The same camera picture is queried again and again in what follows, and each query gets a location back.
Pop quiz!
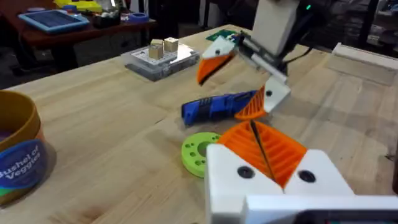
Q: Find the brown toy tub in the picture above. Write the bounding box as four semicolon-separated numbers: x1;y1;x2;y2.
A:
0;90;57;207

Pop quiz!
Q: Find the black small box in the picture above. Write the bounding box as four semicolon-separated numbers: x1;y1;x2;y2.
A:
93;10;122;29

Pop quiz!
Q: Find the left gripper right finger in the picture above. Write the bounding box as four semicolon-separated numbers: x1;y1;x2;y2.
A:
252;120;356;196

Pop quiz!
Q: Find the blue electric screwdriver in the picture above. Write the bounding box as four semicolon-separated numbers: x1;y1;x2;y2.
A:
180;90;259;127

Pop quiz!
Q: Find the brown side table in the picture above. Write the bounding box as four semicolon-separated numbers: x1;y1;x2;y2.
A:
0;6;157;71

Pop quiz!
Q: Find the green board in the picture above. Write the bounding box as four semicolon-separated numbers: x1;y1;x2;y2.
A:
205;29;239;42

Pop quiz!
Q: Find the green disc with holes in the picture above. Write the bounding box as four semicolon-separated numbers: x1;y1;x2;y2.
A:
181;131;222;179

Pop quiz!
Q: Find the clear box with wooden blocks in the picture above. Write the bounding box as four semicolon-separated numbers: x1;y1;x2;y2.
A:
120;37;201;83

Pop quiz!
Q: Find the yellow box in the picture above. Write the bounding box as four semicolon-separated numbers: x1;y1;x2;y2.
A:
53;0;103;13

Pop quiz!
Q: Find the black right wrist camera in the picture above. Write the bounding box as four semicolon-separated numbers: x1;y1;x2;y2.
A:
281;0;331;65

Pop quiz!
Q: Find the blue flat tray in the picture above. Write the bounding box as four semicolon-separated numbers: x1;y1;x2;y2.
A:
17;9;91;34

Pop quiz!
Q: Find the black cable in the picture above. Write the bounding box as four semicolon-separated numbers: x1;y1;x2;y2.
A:
282;46;315;67

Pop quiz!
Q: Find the blue tape roll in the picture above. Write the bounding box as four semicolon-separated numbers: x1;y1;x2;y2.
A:
127;12;150;24

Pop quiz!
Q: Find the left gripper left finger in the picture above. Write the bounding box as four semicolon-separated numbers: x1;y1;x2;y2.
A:
204;119;284;224

